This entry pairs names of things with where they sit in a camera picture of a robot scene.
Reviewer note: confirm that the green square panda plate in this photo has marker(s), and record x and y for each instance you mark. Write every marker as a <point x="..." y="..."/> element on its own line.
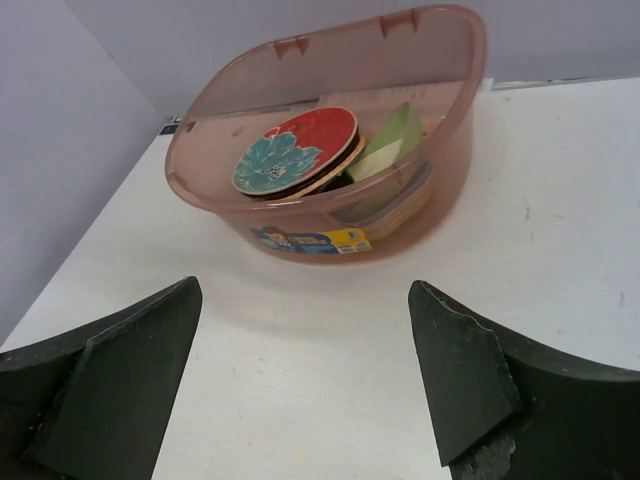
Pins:
<point x="405" y="124"/>

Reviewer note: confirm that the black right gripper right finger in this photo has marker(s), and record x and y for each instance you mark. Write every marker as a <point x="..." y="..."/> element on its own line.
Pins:
<point x="504" y="406"/>

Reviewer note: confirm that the cream round plate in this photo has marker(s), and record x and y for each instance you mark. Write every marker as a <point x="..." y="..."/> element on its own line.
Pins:
<point x="374" y="162"/>

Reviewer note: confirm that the red floral round plate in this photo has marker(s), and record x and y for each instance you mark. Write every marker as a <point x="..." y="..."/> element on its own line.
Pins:
<point x="296" y="151"/>

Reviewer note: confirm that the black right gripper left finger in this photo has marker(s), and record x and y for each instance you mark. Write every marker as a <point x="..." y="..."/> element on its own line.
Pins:
<point x="95" y="402"/>

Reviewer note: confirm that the teal blossom round plate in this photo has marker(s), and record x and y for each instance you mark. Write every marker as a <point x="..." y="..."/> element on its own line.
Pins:
<point x="310" y="185"/>

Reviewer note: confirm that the translucent pink plastic bin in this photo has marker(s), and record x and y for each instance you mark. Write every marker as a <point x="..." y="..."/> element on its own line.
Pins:
<point x="432" y="57"/>

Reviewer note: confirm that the yellow square panda plate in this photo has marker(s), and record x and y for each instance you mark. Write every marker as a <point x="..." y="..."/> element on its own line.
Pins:
<point x="399" y="212"/>

